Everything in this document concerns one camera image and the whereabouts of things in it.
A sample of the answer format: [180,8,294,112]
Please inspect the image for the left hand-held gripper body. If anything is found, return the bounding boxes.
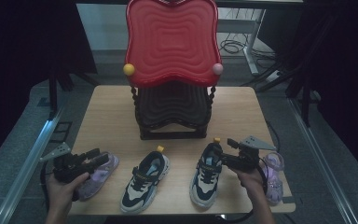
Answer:
[39,142,95,184]

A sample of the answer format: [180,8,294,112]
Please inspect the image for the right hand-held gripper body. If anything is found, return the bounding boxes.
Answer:
[221,134,277,175]

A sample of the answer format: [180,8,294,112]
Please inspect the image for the purple sneaker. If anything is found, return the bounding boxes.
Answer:
[76,151,120,202]
[261,151,285,206]

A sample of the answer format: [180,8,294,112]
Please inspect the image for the navy and white sneaker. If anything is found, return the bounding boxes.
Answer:
[119,145,171,215]
[188,137,225,209]

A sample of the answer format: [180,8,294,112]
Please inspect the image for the red and black shoe rack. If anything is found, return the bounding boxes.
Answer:
[123,0,225,141]

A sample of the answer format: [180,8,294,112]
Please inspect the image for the person's right hand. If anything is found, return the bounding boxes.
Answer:
[235,167,267,201]

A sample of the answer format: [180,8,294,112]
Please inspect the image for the person's left hand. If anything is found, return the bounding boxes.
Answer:
[46,172,90,215]

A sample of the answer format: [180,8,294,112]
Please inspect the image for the black tripod stand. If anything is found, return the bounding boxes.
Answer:
[47,59,100,121]
[241,15,325,127]

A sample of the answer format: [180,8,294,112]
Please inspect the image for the white power strip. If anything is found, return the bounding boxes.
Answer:
[265,69,282,84]

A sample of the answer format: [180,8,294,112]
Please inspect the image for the dark curtain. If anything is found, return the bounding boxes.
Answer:
[256,0,358,188]
[0,0,98,171]

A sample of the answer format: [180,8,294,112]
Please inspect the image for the right hand-held gripper black cable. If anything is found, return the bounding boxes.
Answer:
[218,156,270,224]

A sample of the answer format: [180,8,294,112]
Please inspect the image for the hand-held gripper black cable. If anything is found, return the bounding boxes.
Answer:
[218,156,270,224]
[39,161,49,213]

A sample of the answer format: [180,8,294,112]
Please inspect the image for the left hand-held gripper black cable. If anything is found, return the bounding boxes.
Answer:
[39,161,49,213]

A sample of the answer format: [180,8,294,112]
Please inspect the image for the aluminium rail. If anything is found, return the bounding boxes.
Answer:
[287,97,358,224]
[0,105,65,224]

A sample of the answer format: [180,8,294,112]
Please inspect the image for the black floor cables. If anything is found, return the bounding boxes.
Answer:
[218,7,277,61]

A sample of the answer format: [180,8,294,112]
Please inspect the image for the white desk frame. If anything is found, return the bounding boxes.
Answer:
[216,8,268,77]

